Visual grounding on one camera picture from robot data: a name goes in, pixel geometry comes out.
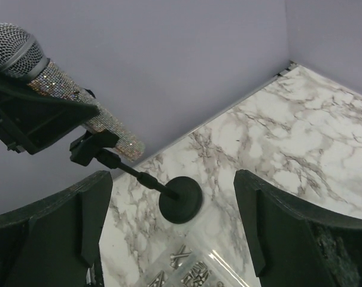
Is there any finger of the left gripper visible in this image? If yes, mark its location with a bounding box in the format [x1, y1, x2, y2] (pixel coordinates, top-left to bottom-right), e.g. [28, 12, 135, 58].
[0, 74, 99, 155]

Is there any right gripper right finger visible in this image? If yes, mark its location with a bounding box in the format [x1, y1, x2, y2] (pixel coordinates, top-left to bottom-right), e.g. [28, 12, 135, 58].
[234, 170, 362, 286]

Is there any black desk mic stand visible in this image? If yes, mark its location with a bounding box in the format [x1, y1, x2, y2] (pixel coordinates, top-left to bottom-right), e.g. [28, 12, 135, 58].
[69, 130, 203, 224]

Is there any clear plastic screw box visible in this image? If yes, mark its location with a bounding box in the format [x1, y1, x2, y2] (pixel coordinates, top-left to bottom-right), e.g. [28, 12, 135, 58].
[134, 237, 248, 287]

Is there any glitter silver microphone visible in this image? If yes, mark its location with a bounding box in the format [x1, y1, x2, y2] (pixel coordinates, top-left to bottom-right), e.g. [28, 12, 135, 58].
[0, 23, 145, 161]

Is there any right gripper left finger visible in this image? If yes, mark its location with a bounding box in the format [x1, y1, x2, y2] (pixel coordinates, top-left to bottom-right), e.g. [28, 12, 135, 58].
[0, 171, 113, 286]

